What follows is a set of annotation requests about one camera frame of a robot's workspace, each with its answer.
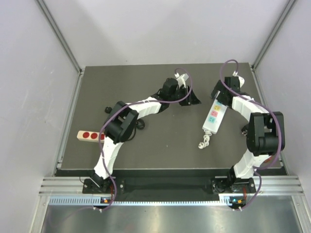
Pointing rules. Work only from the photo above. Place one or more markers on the wooden power strip red sockets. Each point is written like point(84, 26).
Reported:
point(90, 136)

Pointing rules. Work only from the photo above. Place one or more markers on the white power strip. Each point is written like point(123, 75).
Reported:
point(212, 122)

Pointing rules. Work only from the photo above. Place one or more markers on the left aluminium frame post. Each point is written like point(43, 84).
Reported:
point(77, 85)

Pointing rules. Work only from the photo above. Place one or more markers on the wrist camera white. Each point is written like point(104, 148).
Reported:
point(241, 79)
point(181, 79)

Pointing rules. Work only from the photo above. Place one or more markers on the black plug adapter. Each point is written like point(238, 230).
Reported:
point(244, 129)

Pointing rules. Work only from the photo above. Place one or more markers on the white slotted cable duct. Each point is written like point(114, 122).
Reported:
point(104, 201)

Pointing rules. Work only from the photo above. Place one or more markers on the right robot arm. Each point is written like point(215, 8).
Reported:
point(265, 134)

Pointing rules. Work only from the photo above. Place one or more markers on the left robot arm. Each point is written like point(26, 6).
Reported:
point(121, 122)

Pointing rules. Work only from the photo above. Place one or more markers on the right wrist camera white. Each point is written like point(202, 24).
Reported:
point(241, 79)

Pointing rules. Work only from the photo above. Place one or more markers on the right aluminium frame post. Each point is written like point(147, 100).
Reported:
point(275, 72)

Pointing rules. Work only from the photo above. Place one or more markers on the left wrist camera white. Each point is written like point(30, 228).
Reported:
point(181, 79)

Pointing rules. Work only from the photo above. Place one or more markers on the aluminium frame post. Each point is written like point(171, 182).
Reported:
point(275, 72)
point(77, 85)

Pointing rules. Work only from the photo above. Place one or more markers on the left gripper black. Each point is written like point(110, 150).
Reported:
point(192, 99)

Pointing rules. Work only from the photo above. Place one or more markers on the red cube plug adapter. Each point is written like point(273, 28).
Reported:
point(268, 159)

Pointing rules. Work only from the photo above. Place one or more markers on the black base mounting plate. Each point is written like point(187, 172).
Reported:
point(207, 185)

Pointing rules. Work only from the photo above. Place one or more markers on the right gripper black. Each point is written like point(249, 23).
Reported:
point(219, 87)

